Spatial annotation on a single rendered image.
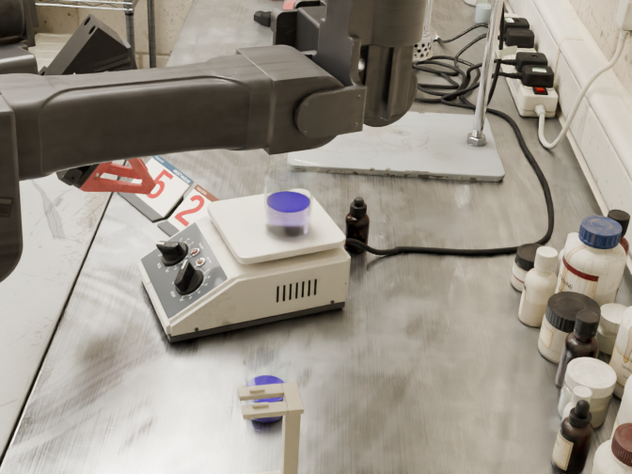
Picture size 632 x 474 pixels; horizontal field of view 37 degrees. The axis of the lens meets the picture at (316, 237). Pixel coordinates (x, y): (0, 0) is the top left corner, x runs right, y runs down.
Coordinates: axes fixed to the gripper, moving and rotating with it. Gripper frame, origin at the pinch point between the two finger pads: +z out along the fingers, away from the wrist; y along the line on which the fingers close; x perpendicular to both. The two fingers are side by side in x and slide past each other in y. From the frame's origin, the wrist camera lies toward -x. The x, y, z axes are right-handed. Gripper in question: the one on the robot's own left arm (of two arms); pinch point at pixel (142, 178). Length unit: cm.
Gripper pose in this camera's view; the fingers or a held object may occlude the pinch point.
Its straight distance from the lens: 101.0
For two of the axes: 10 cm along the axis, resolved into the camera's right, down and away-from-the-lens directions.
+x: -6.5, 7.5, 1.6
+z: 6.6, 4.4, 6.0
